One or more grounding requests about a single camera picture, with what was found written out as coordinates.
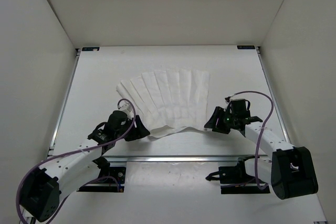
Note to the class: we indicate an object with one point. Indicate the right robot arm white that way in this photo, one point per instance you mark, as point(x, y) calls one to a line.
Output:
point(286, 170)

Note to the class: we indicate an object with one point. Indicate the white pleated skirt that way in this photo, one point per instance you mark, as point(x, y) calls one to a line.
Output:
point(169, 101)

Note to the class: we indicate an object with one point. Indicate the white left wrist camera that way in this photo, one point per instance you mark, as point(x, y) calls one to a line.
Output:
point(127, 109)

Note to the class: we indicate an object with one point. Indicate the left blue corner label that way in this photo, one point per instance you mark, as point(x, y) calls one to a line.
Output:
point(90, 49)

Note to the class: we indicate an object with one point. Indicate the right blue corner label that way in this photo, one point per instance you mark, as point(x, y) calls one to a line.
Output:
point(245, 47)

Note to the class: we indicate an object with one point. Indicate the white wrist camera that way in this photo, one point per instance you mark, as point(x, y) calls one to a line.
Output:
point(127, 109)
point(228, 100)

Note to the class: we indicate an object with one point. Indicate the aluminium table front rail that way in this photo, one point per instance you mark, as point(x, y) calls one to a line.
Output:
point(170, 159)

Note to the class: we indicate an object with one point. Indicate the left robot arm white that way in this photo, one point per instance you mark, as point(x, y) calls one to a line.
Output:
point(53, 180)

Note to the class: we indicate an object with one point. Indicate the blue corner label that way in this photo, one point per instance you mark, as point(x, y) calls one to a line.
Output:
point(90, 49)
point(245, 47)

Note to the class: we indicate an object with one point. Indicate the aluminium right side rail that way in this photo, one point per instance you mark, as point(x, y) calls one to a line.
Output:
point(272, 94)

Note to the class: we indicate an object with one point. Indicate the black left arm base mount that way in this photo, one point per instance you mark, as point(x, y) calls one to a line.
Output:
point(110, 180)

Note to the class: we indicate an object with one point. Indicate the aluminium left side rail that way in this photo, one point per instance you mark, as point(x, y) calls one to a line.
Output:
point(63, 105)

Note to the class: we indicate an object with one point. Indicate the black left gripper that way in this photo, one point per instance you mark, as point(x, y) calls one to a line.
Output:
point(139, 131)

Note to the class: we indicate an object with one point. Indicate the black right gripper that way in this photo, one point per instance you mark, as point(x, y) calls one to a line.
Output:
point(215, 121)

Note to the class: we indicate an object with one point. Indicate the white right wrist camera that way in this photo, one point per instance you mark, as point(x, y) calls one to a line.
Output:
point(228, 100)

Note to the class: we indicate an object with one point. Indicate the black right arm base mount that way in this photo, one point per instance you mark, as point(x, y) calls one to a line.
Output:
point(234, 180)

